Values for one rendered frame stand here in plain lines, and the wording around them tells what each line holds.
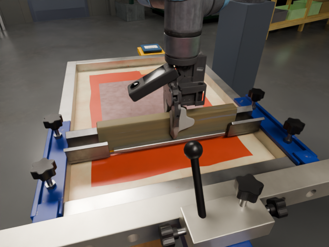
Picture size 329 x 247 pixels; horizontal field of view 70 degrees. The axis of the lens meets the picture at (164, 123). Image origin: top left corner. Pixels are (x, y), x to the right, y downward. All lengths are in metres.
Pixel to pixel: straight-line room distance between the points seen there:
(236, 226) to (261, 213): 0.05
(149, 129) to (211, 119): 0.17
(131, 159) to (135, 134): 0.07
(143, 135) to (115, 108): 0.26
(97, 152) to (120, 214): 0.21
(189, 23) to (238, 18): 0.80
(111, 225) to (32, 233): 0.12
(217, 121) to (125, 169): 0.27
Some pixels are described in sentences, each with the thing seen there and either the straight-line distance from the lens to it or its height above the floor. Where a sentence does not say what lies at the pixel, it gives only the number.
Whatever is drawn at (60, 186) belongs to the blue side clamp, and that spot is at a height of 1.00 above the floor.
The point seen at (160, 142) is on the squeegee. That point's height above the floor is 0.99.
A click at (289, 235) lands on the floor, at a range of 1.75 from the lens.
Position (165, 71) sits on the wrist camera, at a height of 1.18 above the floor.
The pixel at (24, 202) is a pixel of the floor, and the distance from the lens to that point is 1.93.
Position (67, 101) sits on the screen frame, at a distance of 0.82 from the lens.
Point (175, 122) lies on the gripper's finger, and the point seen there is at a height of 1.07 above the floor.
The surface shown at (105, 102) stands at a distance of 0.85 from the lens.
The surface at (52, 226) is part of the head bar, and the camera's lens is 0.43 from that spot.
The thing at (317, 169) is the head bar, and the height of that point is 1.04.
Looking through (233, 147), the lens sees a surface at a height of 0.96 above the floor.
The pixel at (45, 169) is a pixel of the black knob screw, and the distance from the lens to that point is 0.49.
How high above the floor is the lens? 1.38
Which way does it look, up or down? 36 degrees down
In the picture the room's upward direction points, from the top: 1 degrees clockwise
